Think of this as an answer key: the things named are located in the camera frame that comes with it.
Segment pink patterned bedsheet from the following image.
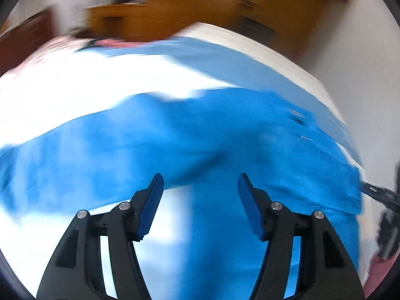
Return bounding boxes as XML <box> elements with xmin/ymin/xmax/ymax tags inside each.
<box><xmin>6</xmin><ymin>35</ymin><xmax>126</xmax><ymax>76</ymax></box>

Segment person's right forearm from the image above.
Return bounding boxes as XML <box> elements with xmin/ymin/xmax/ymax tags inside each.
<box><xmin>364</xmin><ymin>253</ymin><xmax>395</xmax><ymax>296</ymax></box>

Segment wooden wardrobe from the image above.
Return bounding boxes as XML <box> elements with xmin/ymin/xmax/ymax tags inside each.
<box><xmin>150</xmin><ymin>0</ymin><xmax>357</xmax><ymax>61</ymax></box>

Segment dark wooden cabinet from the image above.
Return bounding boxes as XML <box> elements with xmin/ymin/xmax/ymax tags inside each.
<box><xmin>0</xmin><ymin>9</ymin><xmax>54</xmax><ymax>77</ymax></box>

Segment white and blue bed blanket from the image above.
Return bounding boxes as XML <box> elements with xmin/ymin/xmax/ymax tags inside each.
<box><xmin>0</xmin><ymin>22</ymin><xmax>366</xmax><ymax>300</ymax></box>

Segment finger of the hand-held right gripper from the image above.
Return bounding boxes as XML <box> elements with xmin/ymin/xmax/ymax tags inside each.
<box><xmin>359</xmin><ymin>179</ymin><xmax>400</xmax><ymax>209</ymax></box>

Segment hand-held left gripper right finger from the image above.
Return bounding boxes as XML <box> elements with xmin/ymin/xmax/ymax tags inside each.
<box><xmin>237</xmin><ymin>173</ymin><xmax>366</xmax><ymax>300</ymax></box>

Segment blue pants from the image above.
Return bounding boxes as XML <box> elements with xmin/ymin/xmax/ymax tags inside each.
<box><xmin>0</xmin><ymin>87</ymin><xmax>365</xmax><ymax>300</ymax></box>

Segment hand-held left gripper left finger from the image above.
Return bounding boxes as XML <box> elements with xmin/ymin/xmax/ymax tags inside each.
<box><xmin>37</xmin><ymin>173</ymin><xmax>165</xmax><ymax>300</ymax></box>

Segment wooden desk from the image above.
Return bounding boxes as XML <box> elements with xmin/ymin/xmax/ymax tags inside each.
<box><xmin>87</xmin><ymin>1</ymin><xmax>177</xmax><ymax>43</ymax></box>

